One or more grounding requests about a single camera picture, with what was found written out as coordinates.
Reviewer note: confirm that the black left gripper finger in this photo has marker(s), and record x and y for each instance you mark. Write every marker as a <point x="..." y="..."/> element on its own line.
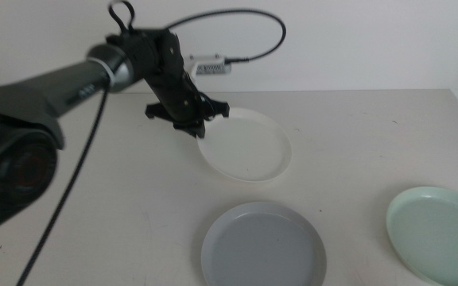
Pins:
<point x="183" y="128"/>
<point x="199" y="129"/>

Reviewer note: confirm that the white shallow bowl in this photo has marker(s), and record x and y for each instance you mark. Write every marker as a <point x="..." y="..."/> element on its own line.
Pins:
<point x="249" y="151"/>

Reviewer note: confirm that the grey shallow bowl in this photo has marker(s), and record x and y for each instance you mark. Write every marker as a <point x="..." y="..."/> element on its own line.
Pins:
<point x="262" y="250"/>

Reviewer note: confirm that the pale green shallow bowl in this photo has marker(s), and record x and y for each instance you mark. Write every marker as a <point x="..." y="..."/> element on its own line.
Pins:
<point x="439" y="238"/>

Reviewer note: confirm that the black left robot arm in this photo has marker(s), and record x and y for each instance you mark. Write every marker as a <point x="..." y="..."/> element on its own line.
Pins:
<point x="34" y="103"/>

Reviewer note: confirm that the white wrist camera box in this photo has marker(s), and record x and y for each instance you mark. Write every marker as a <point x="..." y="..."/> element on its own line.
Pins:
<point x="209" y="65"/>

